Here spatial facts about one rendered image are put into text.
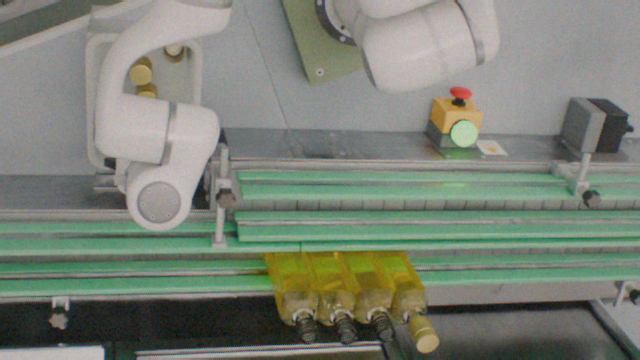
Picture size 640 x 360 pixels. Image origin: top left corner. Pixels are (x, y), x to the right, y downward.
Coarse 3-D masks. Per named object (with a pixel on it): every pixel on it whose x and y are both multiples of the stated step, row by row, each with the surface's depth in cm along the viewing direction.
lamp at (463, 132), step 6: (462, 120) 133; (468, 120) 133; (456, 126) 132; (462, 126) 132; (468, 126) 132; (474, 126) 132; (450, 132) 134; (456, 132) 132; (462, 132) 131; (468, 132) 132; (474, 132) 132; (456, 138) 132; (462, 138) 132; (468, 138) 132; (474, 138) 133; (462, 144) 133; (468, 144) 133
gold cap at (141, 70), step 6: (138, 60) 120; (144, 60) 121; (132, 66) 119; (138, 66) 118; (144, 66) 119; (150, 66) 121; (132, 72) 119; (138, 72) 119; (144, 72) 119; (150, 72) 119; (132, 78) 119; (138, 78) 119; (144, 78) 119; (150, 78) 120; (138, 84) 120; (144, 84) 120
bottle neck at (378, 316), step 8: (376, 312) 114; (384, 312) 114; (376, 320) 112; (384, 320) 112; (376, 328) 111; (384, 328) 110; (392, 328) 111; (376, 336) 111; (384, 336) 112; (392, 336) 111
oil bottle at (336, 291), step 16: (320, 256) 123; (336, 256) 124; (320, 272) 119; (336, 272) 119; (320, 288) 115; (336, 288) 115; (352, 288) 116; (320, 304) 115; (336, 304) 113; (352, 304) 114; (320, 320) 115
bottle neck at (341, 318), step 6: (336, 312) 113; (342, 312) 113; (348, 312) 113; (336, 318) 112; (342, 318) 111; (348, 318) 112; (336, 324) 111; (342, 324) 110; (348, 324) 110; (336, 330) 111; (342, 330) 109; (348, 330) 109; (354, 330) 110; (342, 336) 110; (348, 336) 111; (354, 336) 110; (342, 342) 110; (348, 342) 110
